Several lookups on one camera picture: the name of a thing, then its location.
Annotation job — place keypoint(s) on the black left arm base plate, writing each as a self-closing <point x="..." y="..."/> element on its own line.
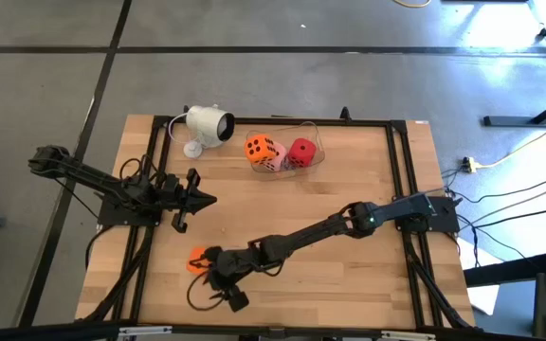
<point x="112" y="218"/>

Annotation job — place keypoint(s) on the large red foam die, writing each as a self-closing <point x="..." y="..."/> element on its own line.
<point x="307" y="156"/>

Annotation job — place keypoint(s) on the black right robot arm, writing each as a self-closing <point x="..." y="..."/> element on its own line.
<point x="311" y="234"/>

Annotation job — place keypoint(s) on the black frame bar with brackets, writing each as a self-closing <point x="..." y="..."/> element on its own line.
<point x="64" y="329"/>

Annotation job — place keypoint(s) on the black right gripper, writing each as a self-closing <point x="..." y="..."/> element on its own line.
<point x="232" y="265"/>

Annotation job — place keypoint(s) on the black floor beam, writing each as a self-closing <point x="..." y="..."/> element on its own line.
<point x="505" y="272"/>

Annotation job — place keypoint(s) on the black aluminium table frame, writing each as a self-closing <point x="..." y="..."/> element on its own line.
<point x="301" y="121"/>

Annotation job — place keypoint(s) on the large pink foam die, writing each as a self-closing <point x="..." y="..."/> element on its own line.
<point x="280" y="154"/>

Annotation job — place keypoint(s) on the large orange foam die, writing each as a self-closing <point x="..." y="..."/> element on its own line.
<point x="260" y="147"/>
<point x="194" y="265"/>

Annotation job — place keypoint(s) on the clear plastic bin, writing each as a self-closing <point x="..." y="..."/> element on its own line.
<point x="254" y="173"/>

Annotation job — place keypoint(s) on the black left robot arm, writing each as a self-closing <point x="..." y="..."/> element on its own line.
<point x="88" y="177"/>

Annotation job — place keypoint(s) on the black desk leg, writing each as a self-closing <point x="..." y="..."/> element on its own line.
<point x="505" y="121"/>

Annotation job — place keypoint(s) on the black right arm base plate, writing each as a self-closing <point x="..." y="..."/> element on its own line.
<point x="448" y="222"/>

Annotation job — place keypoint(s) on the white security camera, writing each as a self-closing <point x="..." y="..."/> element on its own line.
<point x="204" y="125"/>

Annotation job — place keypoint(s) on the power plug adapter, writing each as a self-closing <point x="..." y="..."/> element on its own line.
<point x="468" y="164"/>

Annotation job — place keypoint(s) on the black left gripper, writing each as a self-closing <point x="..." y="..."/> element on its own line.
<point x="180" y="194"/>

